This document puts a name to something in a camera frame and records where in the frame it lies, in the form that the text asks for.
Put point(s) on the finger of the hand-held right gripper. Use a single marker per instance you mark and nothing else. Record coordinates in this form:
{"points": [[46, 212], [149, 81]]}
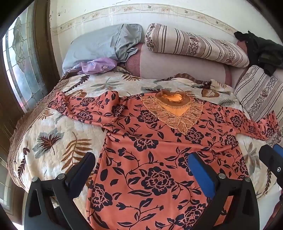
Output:
{"points": [[268, 159]]}

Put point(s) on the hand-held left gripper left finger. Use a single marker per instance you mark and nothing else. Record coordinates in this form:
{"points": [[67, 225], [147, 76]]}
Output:
{"points": [[83, 168]]}

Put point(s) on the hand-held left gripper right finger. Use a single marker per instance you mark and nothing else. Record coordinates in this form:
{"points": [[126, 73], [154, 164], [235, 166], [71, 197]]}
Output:
{"points": [[200, 174]]}

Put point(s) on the orange floral garment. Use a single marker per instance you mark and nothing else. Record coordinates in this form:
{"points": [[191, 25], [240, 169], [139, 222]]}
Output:
{"points": [[143, 154]]}

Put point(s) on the leaf print quilt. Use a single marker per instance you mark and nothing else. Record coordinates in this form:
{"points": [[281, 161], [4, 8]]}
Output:
{"points": [[57, 123]]}

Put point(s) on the striped square pillow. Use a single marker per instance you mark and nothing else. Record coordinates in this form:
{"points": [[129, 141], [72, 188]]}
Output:
{"points": [[258, 92]]}

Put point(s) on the purple floral cloth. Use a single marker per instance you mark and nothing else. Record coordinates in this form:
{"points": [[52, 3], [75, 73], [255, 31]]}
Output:
{"points": [[95, 66]]}

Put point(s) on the dark green jacket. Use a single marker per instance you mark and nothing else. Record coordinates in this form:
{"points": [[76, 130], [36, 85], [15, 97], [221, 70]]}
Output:
{"points": [[260, 50]]}

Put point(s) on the pink bed cushion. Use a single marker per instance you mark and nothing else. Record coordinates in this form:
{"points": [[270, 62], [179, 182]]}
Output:
{"points": [[172, 64]]}

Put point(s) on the grey-blue pillow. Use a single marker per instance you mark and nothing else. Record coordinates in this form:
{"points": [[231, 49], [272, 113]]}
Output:
{"points": [[95, 46]]}

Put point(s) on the stained glass window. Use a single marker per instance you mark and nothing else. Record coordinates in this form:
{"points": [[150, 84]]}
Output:
{"points": [[20, 57]]}

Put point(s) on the striped bolster pillow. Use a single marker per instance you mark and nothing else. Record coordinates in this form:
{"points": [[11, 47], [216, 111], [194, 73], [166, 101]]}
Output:
{"points": [[194, 44]]}

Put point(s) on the brown wooden window frame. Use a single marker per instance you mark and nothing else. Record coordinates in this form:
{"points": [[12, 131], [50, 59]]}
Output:
{"points": [[44, 44]]}

